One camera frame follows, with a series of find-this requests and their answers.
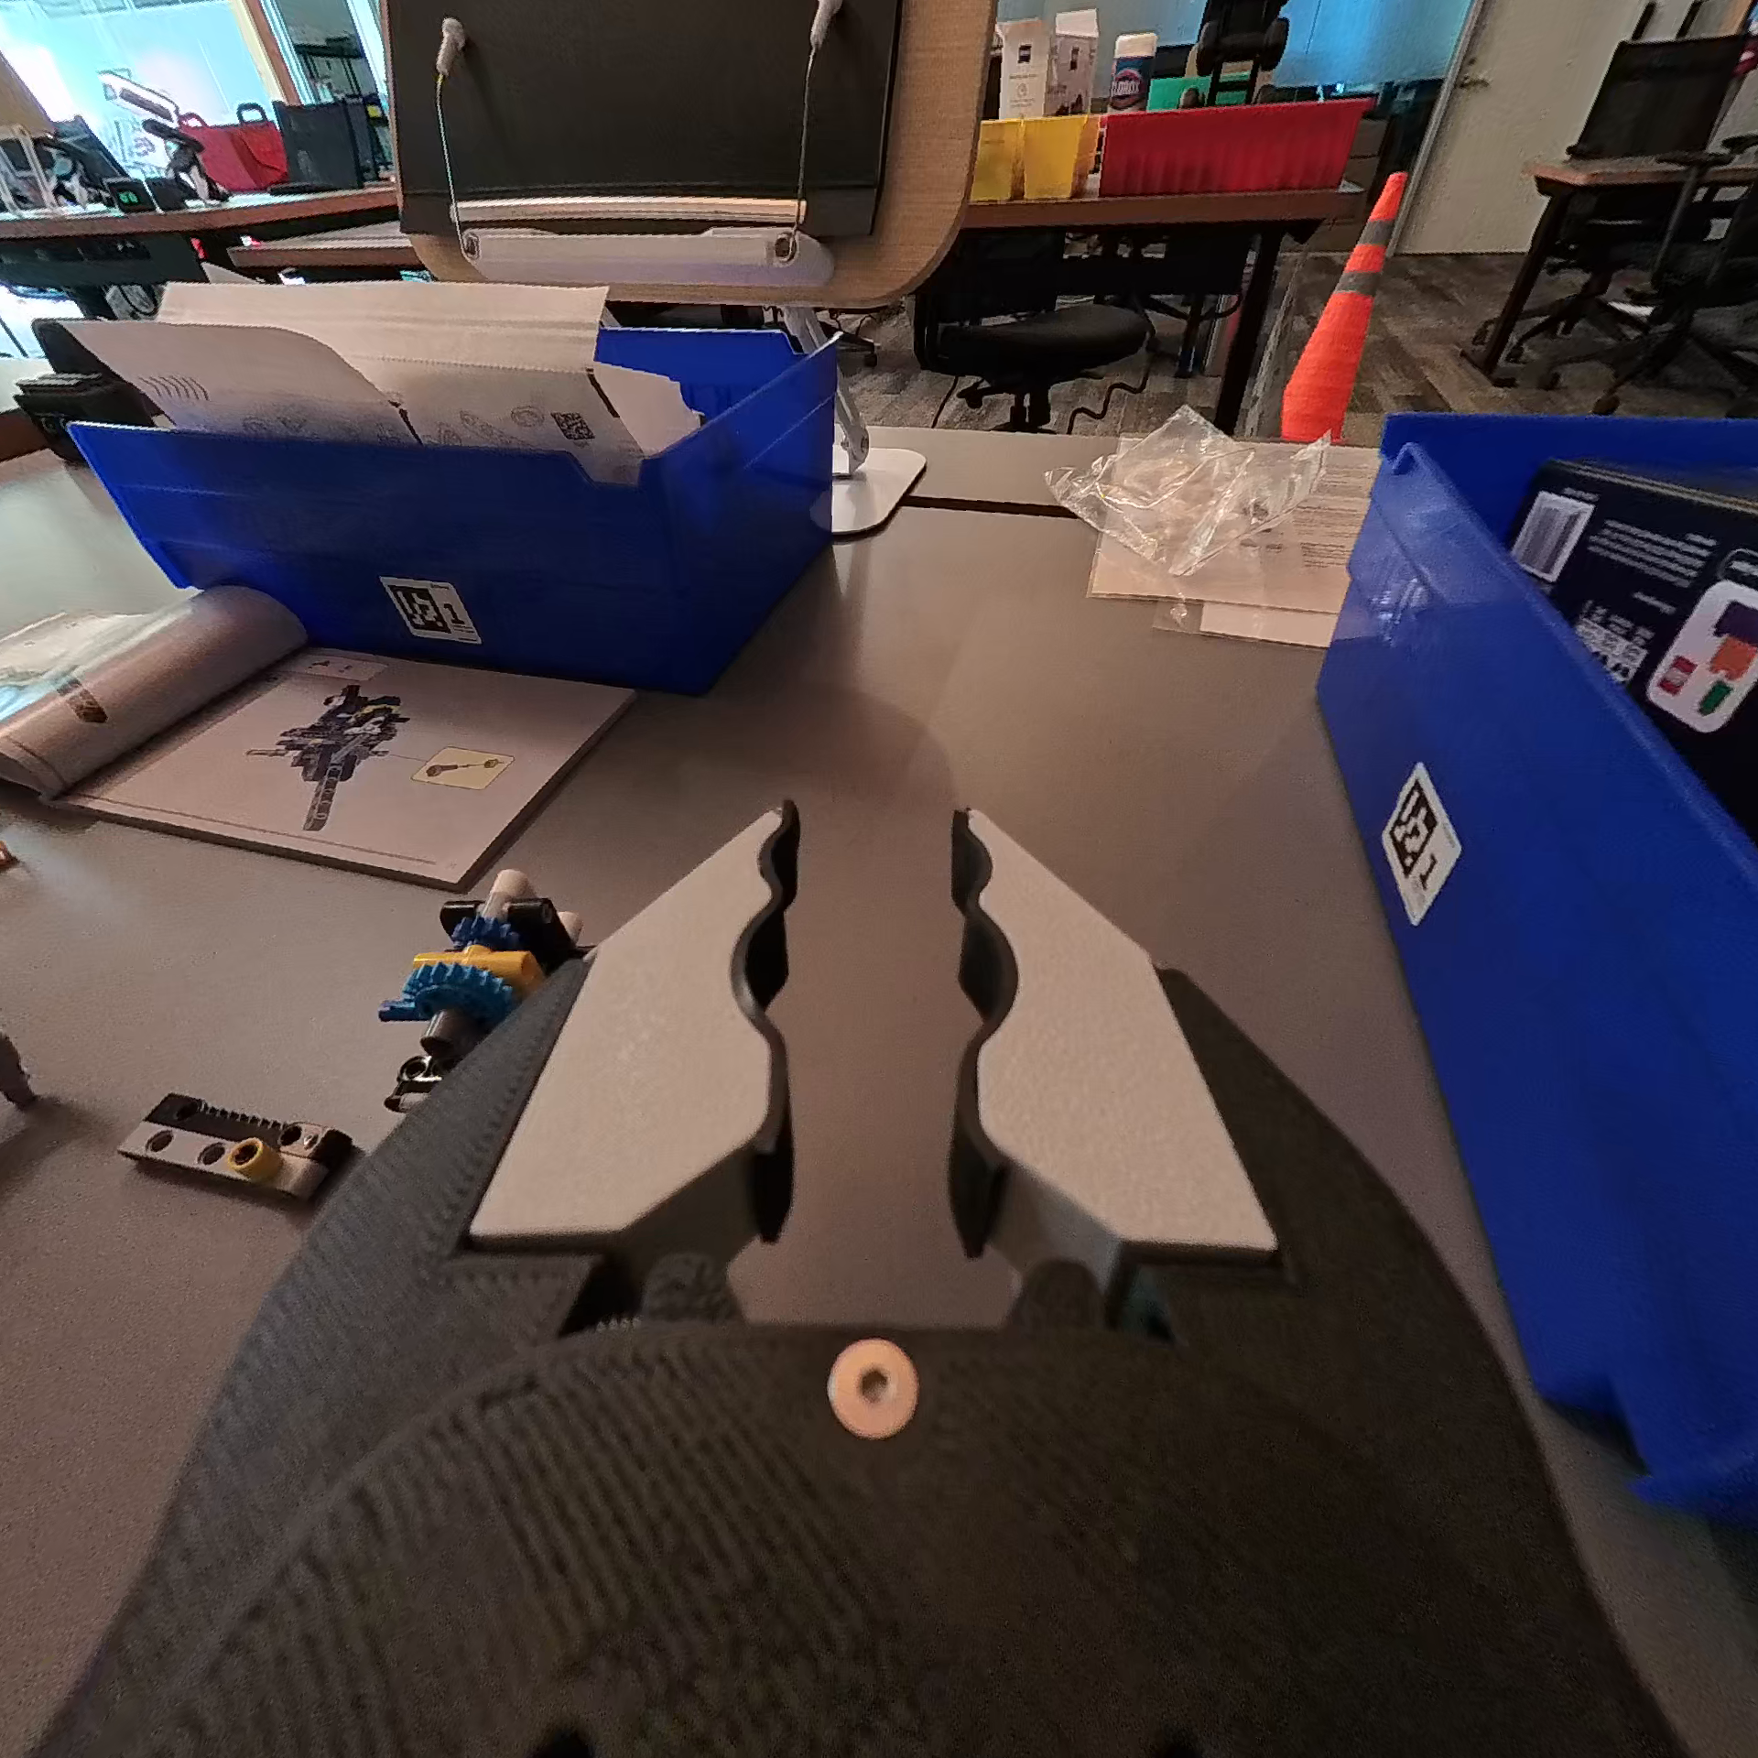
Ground black lego box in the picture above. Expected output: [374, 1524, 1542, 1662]
[1510, 455, 1758, 812]

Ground clear plastic bags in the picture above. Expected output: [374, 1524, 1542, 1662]
[1043, 401, 1332, 578]

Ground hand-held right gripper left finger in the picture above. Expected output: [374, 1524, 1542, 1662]
[470, 802, 806, 1253]

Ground white paper sheet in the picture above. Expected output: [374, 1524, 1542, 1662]
[1089, 445, 1379, 614]
[1197, 599, 1347, 650]

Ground wooden desk with clutter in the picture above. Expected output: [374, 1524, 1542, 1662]
[0, 185, 404, 284]

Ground blue bin with black box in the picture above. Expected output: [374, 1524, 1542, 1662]
[1315, 410, 1758, 1525]

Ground long wooden table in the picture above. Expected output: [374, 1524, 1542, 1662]
[962, 182, 1375, 415]

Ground pile of white paper bags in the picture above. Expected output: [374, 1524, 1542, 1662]
[60, 284, 700, 490]

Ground wooden side table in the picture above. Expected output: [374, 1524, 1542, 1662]
[1468, 158, 1758, 387]

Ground white monitor stand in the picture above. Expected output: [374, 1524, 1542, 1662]
[783, 307, 929, 540]

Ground blue bin with paper bags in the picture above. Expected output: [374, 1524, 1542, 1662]
[67, 327, 842, 698]

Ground black screen with wooden frame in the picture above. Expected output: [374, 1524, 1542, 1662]
[381, 0, 999, 307]

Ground small red bin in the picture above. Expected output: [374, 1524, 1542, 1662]
[1100, 98, 1375, 199]

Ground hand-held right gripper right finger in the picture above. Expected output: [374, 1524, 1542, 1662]
[949, 807, 1283, 1301]

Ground white box with blue logo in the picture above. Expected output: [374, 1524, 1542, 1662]
[993, 18, 1063, 130]

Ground black tote bag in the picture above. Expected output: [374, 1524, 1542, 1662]
[272, 98, 380, 193]

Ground red tote bag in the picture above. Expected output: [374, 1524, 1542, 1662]
[175, 107, 291, 193]

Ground blue yellow lego gear assembly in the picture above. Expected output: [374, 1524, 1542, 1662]
[380, 868, 595, 1115]

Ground grey lego beam assembly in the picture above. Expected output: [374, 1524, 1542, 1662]
[117, 1090, 356, 1205]

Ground orange traffic cone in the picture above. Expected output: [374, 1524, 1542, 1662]
[1279, 172, 1412, 445]

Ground lego instruction booklet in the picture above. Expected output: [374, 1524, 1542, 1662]
[0, 585, 637, 888]

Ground white hanging tube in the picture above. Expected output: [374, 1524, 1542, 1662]
[431, 0, 842, 290]

